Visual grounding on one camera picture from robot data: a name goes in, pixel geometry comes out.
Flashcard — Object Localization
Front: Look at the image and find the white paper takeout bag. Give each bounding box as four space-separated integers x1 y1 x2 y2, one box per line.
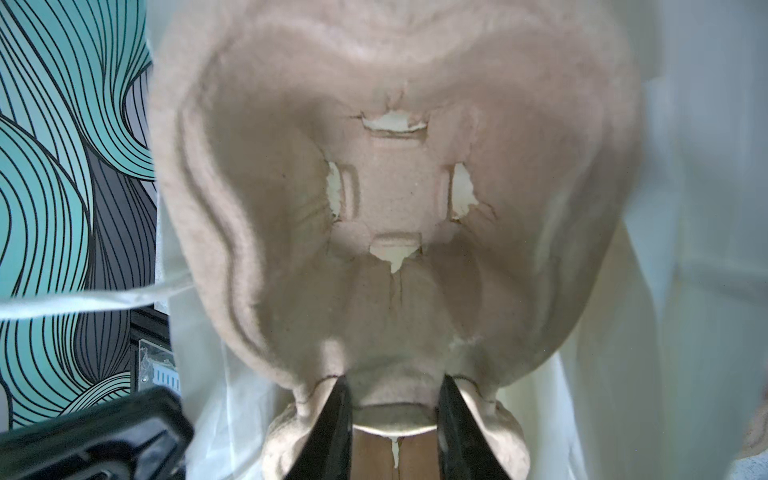
0 0 768 480

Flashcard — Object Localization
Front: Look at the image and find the brown pulp carrier single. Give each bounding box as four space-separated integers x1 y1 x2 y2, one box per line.
149 1 643 479

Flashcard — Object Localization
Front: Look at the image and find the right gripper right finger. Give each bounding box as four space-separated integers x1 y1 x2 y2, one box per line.
436 375 510 480

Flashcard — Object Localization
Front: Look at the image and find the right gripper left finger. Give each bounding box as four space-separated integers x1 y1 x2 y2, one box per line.
284 376 353 480

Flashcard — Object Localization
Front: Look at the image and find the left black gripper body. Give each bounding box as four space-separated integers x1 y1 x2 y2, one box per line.
1 387 194 479

